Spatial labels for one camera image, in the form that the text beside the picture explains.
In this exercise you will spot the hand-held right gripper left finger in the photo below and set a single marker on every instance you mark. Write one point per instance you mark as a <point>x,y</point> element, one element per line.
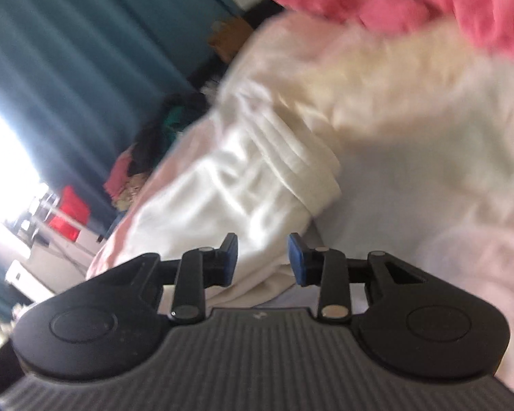
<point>229,261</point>

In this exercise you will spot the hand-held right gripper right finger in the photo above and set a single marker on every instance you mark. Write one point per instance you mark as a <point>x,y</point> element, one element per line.
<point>297,261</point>

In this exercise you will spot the white knit sweater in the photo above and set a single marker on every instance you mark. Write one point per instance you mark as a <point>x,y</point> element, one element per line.
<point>222,205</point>

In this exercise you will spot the pile of dark clothes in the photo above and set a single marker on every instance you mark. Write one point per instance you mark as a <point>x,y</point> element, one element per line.
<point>154,141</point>

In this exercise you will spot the pale bed sheet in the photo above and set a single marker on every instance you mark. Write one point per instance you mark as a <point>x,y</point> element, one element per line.
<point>411,222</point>

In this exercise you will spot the red cloth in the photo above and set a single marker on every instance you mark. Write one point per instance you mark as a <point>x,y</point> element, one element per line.
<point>68,214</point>

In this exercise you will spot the cream fluffy garment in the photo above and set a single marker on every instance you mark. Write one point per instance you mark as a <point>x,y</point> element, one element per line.
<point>368,94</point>

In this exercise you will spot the white box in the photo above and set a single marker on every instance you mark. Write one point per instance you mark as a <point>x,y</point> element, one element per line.
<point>25,276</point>

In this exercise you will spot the cardboard box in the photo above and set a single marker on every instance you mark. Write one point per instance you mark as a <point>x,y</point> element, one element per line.
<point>229,36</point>

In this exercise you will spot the pink garment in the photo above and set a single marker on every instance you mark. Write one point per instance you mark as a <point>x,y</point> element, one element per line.
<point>411,0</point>

